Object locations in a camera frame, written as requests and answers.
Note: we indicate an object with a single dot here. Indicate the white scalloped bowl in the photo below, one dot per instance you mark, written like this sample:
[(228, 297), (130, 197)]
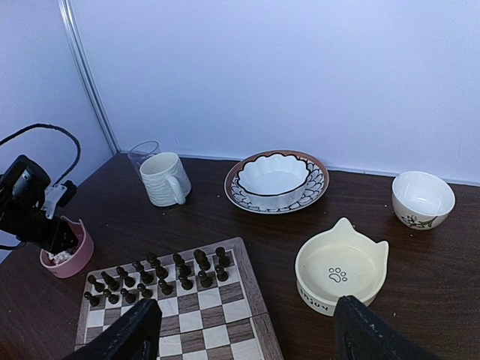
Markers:
[(275, 181)]

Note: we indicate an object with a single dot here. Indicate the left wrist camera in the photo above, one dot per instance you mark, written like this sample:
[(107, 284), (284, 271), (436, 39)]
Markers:
[(58, 195)]

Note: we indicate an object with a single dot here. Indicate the yellow cat-ear bowl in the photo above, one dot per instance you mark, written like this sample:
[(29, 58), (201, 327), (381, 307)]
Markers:
[(340, 262)]

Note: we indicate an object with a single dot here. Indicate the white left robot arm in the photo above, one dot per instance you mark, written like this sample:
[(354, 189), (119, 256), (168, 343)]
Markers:
[(28, 205)]

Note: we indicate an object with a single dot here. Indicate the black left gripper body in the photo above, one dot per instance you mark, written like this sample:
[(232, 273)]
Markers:
[(58, 236)]

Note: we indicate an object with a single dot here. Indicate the black chess piece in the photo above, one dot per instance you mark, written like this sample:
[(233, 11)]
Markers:
[(93, 300), (202, 260), (98, 286), (222, 258), (155, 263), (145, 292)]

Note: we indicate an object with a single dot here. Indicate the cream ribbed mug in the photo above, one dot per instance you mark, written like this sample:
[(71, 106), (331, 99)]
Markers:
[(165, 180)]

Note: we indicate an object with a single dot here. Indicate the clear drinking glass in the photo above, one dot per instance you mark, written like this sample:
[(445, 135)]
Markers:
[(142, 152)]

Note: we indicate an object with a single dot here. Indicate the left aluminium frame post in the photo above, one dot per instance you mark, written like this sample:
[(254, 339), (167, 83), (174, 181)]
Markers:
[(86, 76)]

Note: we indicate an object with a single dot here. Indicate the wooden chess board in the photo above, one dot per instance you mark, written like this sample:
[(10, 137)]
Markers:
[(226, 320)]

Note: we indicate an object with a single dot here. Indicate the white floral small bowl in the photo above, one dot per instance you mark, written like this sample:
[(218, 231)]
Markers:
[(421, 201)]

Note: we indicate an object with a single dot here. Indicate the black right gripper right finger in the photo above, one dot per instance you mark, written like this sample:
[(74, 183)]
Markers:
[(361, 334)]

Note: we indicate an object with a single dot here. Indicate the white chess pieces pile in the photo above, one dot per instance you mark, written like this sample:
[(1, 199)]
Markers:
[(59, 258)]

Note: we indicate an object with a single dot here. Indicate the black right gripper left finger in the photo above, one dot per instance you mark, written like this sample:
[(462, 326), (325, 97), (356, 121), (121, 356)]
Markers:
[(135, 335)]

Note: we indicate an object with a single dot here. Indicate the pink cat-ear bowl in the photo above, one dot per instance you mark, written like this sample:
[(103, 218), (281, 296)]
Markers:
[(70, 262)]

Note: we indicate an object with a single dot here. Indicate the patterned brown rim plate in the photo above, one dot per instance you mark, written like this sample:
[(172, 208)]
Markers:
[(317, 184)]

